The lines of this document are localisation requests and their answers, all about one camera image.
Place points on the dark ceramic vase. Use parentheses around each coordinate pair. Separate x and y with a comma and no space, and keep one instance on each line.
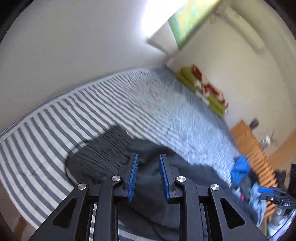
(254,124)

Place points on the white gloved right hand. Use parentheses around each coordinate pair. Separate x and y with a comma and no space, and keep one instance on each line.
(279,222)

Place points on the green folded blanket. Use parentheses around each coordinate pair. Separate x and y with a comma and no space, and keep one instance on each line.
(187,78)

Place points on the white air conditioner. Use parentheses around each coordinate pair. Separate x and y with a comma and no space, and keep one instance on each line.
(244,28)

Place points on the light blue clothing pile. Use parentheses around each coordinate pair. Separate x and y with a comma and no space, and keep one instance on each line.
(253,207)

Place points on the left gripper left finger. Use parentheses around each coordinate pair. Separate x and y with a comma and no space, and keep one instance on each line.
(128,174)

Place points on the blue white striped bedspread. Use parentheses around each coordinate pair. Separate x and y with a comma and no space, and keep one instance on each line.
(150,104)

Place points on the red white patterned blanket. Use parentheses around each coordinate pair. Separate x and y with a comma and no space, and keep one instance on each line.
(208,86)

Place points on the potted spider plant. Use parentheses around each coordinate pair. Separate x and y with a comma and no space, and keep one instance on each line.
(268,140)

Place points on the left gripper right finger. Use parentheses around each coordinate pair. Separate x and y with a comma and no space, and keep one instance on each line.
(168,175)

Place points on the dark navy pants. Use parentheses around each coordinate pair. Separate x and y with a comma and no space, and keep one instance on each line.
(148,214)

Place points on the wooden slatted bench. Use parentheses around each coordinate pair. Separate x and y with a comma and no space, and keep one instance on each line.
(250,147)

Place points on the blue knit sweater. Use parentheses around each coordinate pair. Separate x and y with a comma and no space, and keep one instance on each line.
(240,169)

